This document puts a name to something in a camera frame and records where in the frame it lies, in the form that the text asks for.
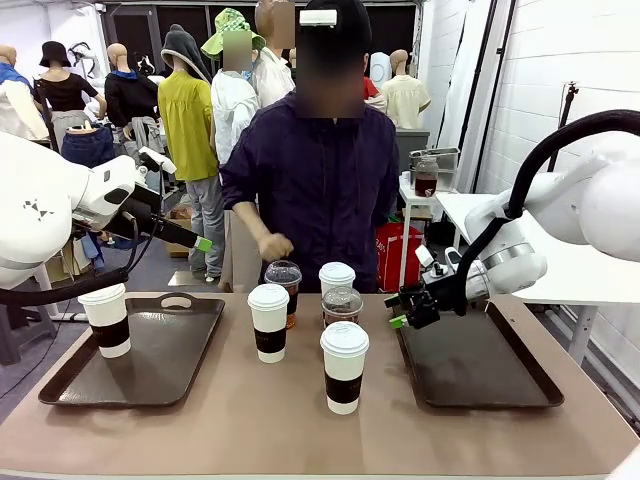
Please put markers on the mannequin in cream shirt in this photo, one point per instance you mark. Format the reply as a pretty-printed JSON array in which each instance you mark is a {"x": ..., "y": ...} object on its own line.
[{"x": 404, "y": 100}]

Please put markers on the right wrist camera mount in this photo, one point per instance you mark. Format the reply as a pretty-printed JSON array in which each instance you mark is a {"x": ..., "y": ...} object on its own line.
[{"x": 440, "y": 270}]

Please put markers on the brown plastic serving tray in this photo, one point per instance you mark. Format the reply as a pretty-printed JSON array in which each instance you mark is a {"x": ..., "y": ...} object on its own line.
[
  {"x": 475, "y": 370},
  {"x": 165, "y": 350}
]

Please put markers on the large white table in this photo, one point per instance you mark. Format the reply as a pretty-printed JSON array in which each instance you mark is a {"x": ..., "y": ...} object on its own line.
[{"x": 565, "y": 280}]

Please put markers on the bald mannequin in black jacket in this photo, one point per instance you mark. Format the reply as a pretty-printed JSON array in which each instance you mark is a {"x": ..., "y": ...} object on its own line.
[{"x": 125, "y": 95}]

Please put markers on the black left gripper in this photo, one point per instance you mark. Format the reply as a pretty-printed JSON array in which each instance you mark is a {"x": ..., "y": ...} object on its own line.
[{"x": 145, "y": 220}]

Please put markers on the person in purple jacket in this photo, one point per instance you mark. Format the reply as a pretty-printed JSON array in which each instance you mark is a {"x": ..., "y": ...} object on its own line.
[{"x": 320, "y": 190}]

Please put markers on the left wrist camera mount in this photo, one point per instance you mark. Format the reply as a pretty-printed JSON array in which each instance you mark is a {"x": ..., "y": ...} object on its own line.
[{"x": 155, "y": 159}]

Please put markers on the small cardboard box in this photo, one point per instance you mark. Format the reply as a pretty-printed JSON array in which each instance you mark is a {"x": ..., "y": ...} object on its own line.
[{"x": 177, "y": 235}]

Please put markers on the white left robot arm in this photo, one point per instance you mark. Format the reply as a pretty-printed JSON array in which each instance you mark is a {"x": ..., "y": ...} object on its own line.
[{"x": 30, "y": 215}]

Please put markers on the small white side table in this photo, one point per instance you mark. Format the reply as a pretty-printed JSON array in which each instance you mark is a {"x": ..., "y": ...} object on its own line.
[{"x": 407, "y": 195}]

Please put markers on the person's right forearm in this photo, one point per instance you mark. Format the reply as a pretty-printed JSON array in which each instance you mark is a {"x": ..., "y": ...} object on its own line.
[{"x": 250, "y": 220}]

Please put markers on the clear dome-lid iced coffee cup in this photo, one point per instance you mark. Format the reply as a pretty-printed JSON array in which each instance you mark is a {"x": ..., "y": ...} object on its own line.
[
  {"x": 285, "y": 274},
  {"x": 342, "y": 302}
]

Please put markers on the white paper cup black sleeve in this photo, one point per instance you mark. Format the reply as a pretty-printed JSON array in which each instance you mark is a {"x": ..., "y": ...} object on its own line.
[
  {"x": 336, "y": 280},
  {"x": 344, "y": 360},
  {"x": 107, "y": 310},
  {"x": 268, "y": 315}
]

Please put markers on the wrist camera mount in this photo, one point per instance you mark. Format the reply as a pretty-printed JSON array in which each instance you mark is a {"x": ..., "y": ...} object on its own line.
[
  {"x": 440, "y": 270},
  {"x": 155, "y": 159}
]

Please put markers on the red shopping bag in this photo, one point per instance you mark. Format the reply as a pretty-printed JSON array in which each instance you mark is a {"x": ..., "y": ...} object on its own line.
[{"x": 397, "y": 255}]

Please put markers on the metal container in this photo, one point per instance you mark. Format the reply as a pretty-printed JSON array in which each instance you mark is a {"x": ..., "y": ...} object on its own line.
[{"x": 445, "y": 155}]

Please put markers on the mannequin with green checked hat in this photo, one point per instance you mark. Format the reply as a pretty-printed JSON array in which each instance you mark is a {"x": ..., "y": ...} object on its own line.
[{"x": 232, "y": 105}]

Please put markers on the black tripod stand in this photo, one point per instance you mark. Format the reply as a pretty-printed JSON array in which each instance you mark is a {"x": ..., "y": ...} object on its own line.
[{"x": 564, "y": 125}]

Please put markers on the person's right hand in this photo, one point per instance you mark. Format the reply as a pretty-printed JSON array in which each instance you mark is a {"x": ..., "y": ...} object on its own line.
[{"x": 275, "y": 247}]

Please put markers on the mannequin with black hat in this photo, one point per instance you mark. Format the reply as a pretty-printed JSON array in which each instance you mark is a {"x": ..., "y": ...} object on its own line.
[{"x": 60, "y": 90}]

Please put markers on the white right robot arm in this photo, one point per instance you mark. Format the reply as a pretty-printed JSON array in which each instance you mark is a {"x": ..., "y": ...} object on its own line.
[{"x": 575, "y": 210}]

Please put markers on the mannequin torso in blue jeans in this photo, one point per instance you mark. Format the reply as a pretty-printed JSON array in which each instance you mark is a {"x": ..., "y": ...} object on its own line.
[{"x": 85, "y": 147}]

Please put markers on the glass jar with dark liquid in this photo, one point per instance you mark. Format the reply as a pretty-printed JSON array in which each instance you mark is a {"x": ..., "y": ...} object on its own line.
[{"x": 426, "y": 182}]

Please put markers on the tall mannequin in white shirt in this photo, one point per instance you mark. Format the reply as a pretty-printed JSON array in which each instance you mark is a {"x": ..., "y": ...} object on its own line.
[{"x": 272, "y": 75}]

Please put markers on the mannequin in white blue clothes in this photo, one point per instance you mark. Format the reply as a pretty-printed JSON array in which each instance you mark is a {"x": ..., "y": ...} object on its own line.
[{"x": 12, "y": 100}]

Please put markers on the mannequin in yellow-green shirt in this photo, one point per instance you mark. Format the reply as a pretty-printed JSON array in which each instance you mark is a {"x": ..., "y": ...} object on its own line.
[{"x": 187, "y": 130}]

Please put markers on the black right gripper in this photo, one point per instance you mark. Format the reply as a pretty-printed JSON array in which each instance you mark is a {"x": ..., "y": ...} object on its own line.
[{"x": 425, "y": 307}]

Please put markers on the grey plastic stool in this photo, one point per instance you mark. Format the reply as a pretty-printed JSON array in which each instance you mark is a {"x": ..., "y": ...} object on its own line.
[{"x": 25, "y": 330}]

